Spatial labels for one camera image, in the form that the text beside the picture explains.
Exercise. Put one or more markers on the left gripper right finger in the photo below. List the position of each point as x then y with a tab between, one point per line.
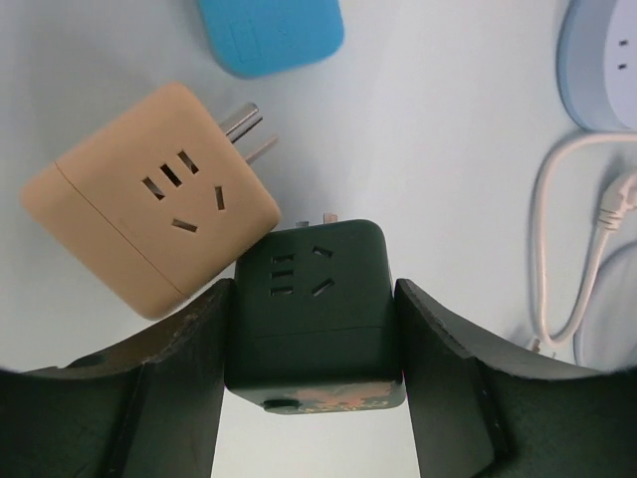
481	406

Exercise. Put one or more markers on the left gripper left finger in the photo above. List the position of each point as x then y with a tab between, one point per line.
148	406

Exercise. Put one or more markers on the dark green cube adapter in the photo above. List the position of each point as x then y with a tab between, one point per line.
313	327

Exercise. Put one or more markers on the wooden tan plug adapter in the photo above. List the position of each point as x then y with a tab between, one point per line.
158	202

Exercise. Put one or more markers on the light blue round socket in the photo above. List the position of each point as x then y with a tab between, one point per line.
596	64

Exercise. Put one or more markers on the blue square plug adapter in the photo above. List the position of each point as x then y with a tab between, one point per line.
253	39

